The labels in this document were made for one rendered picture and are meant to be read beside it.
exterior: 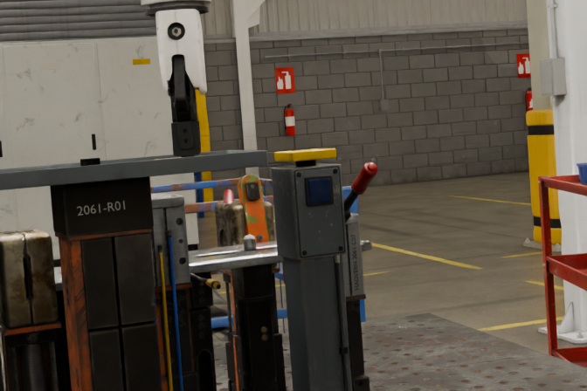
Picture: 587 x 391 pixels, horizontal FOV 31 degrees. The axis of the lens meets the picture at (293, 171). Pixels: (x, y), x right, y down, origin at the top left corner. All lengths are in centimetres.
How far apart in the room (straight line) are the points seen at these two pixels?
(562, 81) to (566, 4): 37
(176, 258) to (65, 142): 807
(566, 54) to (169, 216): 413
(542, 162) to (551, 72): 331
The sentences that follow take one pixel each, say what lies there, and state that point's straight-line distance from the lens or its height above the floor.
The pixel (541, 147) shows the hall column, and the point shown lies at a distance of 860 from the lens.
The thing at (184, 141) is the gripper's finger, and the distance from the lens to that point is 126.
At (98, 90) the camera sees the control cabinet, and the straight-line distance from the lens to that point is 951.
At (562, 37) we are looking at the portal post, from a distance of 539.
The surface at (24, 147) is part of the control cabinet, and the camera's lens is 941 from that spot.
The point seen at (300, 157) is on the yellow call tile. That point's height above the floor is 115.
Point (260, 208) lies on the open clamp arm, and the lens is 179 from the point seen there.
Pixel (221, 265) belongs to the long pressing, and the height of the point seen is 99.
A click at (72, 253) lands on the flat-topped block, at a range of 120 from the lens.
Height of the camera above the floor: 120
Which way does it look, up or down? 3 degrees down
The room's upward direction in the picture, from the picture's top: 4 degrees counter-clockwise
